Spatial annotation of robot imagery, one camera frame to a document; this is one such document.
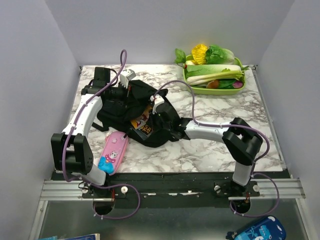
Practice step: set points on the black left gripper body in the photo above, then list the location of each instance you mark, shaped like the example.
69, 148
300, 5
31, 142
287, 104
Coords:
119, 94

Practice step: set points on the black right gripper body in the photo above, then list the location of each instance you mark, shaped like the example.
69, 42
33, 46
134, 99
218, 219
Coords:
158, 123

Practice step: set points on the black student backpack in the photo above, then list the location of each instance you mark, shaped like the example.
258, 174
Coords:
118, 115

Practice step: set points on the Roald Dahl Charlie book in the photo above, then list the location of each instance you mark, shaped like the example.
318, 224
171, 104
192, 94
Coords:
141, 120

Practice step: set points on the pink cartoon pencil case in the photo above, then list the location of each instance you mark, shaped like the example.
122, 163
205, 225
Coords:
113, 152

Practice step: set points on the dark blue treehouse book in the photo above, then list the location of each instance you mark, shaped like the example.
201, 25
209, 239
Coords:
146, 130

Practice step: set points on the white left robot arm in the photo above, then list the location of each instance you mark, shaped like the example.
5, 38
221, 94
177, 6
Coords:
71, 151

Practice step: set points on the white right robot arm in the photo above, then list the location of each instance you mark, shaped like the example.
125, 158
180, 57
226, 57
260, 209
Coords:
242, 142

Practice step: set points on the green plastic vegetable tray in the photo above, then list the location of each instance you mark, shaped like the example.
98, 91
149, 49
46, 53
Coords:
225, 85

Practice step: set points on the white-stemmed cabbage stalk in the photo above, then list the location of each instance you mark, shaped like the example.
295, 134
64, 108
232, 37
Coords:
200, 79

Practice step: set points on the green leafy sprig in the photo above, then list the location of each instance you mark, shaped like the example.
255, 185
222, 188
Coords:
180, 56

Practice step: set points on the yellow fabric flower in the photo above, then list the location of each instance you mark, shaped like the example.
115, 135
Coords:
199, 54

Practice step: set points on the purple vegetable toy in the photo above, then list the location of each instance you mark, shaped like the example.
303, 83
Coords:
238, 84

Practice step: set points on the green lettuce leaf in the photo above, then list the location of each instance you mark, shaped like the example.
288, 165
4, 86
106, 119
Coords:
218, 55

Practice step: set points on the blue shark pencil case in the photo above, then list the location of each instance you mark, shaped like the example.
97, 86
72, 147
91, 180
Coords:
267, 228

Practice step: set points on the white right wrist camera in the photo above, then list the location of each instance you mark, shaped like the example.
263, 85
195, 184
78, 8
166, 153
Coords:
156, 101

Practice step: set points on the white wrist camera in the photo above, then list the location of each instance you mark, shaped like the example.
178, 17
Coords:
126, 76
156, 101

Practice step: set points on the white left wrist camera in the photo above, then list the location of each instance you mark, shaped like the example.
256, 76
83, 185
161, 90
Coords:
126, 76

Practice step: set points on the aluminium mounting rail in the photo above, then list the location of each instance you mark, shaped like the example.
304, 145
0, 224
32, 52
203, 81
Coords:
265, 189

